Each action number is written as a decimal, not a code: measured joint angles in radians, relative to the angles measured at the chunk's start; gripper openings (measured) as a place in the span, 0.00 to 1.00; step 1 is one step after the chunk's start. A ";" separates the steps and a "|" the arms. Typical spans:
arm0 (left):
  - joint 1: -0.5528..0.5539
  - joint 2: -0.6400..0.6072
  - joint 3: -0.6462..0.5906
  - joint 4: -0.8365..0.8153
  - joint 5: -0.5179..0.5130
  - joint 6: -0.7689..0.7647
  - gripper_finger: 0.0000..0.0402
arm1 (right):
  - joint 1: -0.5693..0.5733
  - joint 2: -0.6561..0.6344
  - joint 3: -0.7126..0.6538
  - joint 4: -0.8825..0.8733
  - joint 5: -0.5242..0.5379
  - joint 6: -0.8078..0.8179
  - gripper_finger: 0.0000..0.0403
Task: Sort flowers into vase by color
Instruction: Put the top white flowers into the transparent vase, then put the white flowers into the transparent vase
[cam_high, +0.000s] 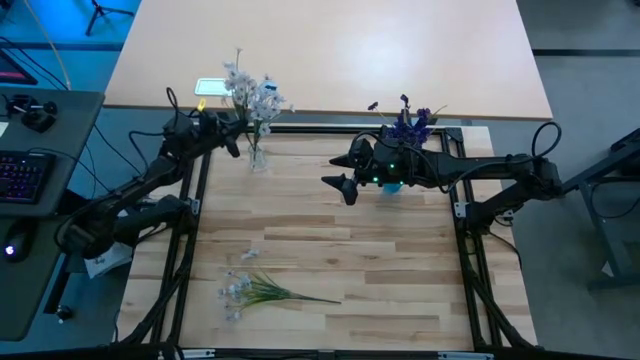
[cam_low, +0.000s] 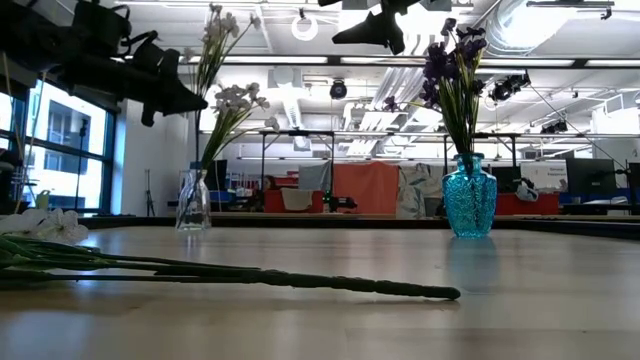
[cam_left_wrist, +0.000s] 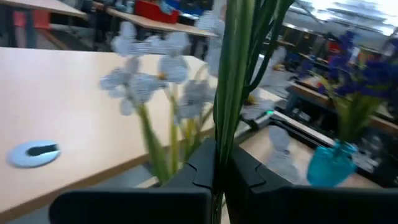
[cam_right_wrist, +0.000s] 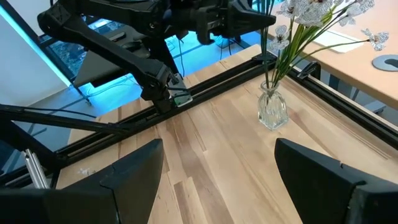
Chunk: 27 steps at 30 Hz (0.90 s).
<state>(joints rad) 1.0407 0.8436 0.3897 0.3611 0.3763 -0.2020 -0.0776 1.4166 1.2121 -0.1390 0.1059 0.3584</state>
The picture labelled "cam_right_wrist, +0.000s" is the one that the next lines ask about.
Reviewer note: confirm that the white paper sheet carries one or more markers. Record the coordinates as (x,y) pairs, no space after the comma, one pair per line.
(339,42)

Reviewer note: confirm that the light wooden desk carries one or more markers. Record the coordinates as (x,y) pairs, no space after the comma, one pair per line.
(357,71)

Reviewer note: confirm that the black diagonal frame strut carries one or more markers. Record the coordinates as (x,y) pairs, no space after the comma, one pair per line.
(62,119)

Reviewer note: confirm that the black aluminium frame rail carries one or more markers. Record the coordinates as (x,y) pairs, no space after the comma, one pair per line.
(357,109)
(217,85)

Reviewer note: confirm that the silver aluminium extrusion leg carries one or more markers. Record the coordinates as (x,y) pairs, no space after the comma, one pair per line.
(35,169)

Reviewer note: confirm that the clear ribbed glass vase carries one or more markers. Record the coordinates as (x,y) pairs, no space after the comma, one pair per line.
(273,112)

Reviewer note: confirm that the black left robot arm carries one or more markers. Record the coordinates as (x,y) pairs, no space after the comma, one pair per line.
(102,46)

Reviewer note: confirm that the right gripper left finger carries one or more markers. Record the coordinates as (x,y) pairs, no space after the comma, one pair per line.
(130,186)

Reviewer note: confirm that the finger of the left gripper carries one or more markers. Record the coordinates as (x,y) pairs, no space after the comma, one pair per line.
(248,18)

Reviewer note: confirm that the black clamp lever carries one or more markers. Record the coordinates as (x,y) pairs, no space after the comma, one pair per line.
(308,70)

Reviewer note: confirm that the black remote control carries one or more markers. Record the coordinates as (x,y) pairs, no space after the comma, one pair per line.
(117,36)

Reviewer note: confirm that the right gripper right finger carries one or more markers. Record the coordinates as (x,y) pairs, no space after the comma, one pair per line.
(317,186)

